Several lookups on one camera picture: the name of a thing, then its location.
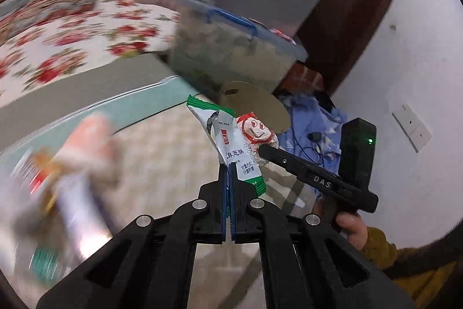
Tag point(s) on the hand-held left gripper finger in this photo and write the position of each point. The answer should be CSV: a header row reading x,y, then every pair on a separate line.
x,y
225,191
233,218

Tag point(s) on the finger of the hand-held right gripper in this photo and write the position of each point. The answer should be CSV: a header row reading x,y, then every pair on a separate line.
x,y
278,158

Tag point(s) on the red white candy wrapper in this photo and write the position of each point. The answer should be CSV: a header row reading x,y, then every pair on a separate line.
x,y
255,130

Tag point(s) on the green white snack wrapper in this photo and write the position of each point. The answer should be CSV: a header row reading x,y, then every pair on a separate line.
x,y
231,142

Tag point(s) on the round wooden bin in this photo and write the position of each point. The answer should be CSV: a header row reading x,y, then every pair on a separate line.
x,y
260,106

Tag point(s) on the person's right forearm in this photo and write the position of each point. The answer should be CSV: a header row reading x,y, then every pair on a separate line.
x,y
416,269

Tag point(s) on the person's right hand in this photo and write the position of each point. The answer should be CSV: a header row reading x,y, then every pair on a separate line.
x,y
352,227

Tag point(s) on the blue cloth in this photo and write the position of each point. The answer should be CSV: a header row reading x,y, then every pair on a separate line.
x,y
311,120

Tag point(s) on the beige patterned blanket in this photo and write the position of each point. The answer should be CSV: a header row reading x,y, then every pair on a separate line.
x,y
162,157

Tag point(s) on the red patterned cloth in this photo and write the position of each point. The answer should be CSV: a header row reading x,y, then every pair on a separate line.
x,y
304,75

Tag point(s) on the clear storage box blue lid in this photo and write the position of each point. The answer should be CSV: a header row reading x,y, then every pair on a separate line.
x,y
231,55

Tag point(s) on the red packet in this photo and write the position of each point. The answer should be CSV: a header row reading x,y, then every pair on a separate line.
x,y
281,34

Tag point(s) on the dark wooden door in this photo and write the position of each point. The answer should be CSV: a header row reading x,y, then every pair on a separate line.
x,y
347,12

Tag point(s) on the blurred wrapper pile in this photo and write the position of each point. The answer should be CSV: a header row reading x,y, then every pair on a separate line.
x,y
65,186

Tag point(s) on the grey teal quilted bed pad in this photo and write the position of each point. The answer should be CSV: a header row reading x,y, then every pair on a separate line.
x,y
90,91

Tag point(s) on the floral blanket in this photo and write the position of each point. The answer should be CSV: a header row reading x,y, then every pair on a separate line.
x,y
72,41

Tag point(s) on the white wall socket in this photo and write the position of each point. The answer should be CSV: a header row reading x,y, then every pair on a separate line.
x,y
412,128

